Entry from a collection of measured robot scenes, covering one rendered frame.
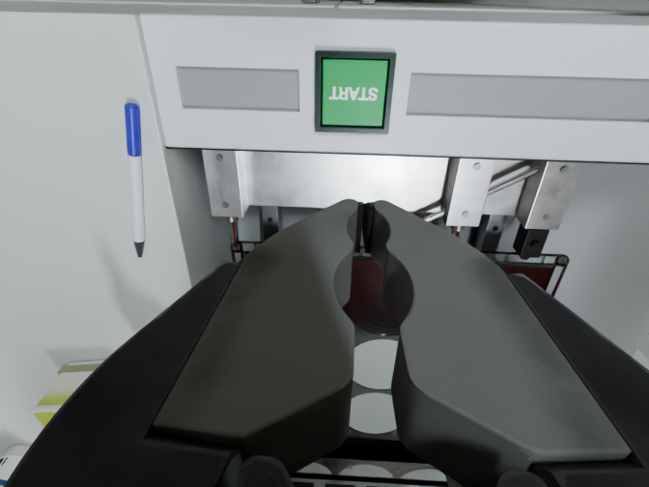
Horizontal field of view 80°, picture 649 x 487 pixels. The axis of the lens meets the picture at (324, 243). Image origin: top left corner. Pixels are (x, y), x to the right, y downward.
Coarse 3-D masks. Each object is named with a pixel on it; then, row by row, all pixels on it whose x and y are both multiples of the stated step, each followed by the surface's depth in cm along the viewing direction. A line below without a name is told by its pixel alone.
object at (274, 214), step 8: (264, 208) 47; (272, 208) 46; (280, 208) 49; (264, 216) 47; (272, 216) 47; (280, 216) 49; (264, 224) 48; (272, 224) 48; (280, 224) 49; (264, 232) 48; (272, 232) 48; (264, 240) 49
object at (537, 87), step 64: (192, 64) 28; (256, 64) 28; (448, 64) 27; (512, 64) 27; (576, 64) 27; (640, 64) 27; (192, 128) 31; (256, 128) 30; (448, 128) 30; (512, 128) 29; (576, 128) 29; (640, 128) 29
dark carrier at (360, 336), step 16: (352, 272) 45; (368, 272) 45; (512, 272) 44; (528, 272) 44; (544, 272) 44; (352, 288) 46; (368, 288) 46; (544, 288) 45; (352, 304) 48; (368, 304) 47; (352, 320) 49; (368, 320) 49; (384, 320) 49; (368, 336) 50; (384, 336) 50; (352, 432) 61
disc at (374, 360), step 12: (360, 348) 51; (372, 348) 51; (384, 348) 51; (396, 348) 51; (360, 360) 53; (372, 360) 53; (384, 360) 52; (360, 372) 54; (372, 372) 54; (384, 372) 54; (360, 384) 55; (372, 384) 55; (384, 384) 55
